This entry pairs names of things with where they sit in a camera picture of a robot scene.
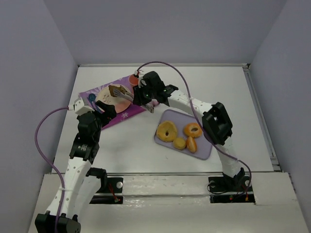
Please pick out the cream and pink plate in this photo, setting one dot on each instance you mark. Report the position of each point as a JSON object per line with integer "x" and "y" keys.
{"x": 119, "y": 103}

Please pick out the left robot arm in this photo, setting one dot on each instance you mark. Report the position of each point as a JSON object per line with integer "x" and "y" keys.
{"x": 81, "y": 181}

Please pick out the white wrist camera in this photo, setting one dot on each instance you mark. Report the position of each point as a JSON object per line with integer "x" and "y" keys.
{"x": 81, "y": 108}
{"x": 138, "y": 74}

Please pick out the sugared orange donut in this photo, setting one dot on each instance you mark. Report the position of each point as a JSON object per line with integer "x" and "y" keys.
{"x": 192, "y": 130}

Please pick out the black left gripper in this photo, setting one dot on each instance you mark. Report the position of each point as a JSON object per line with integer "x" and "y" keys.
{"x": 102, "y": 112}

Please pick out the metal serving tongs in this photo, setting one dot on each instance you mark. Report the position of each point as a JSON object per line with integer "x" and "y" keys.
{"x": 129, "y": 96}

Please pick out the pink plastic cup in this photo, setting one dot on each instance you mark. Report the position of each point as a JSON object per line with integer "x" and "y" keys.
{"x": 133, "y": 80}

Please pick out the brown chocolate pastry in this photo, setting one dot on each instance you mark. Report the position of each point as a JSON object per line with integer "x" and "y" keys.
{"x": 116, "y": 91}

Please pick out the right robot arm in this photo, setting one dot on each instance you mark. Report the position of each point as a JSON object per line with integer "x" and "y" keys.
{"x": 212, "y": 119}

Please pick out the lilac plastic tray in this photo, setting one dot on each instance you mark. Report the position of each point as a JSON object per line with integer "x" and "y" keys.
{"x": 180, "y": 120}

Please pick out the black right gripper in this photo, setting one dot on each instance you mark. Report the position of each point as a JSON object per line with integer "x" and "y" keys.
{"x": 137, "y": 97}

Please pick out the pale twisted ring bread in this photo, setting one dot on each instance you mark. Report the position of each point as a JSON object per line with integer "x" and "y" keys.
{"x": 167, "y": 131}

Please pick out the glossy orange bun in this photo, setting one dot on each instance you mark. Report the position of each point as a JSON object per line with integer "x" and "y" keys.
{"x": 191, "y": 144}

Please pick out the small round yellow muffin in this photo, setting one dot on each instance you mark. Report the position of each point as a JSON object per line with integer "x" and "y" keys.
{"x": 179, "y": 143}

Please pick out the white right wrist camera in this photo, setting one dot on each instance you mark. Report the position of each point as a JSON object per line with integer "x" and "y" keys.
{"x": 138, "y": 74}

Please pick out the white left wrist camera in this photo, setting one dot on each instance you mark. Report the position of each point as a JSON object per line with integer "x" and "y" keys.
{"x": 81, "y": 108}

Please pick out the blue spoon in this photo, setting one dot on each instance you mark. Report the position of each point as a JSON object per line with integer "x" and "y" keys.
{"x": 91, "y": 98}

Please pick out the purple floral placemat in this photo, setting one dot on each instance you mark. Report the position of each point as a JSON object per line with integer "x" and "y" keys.
{"x": 131, "y": 111}

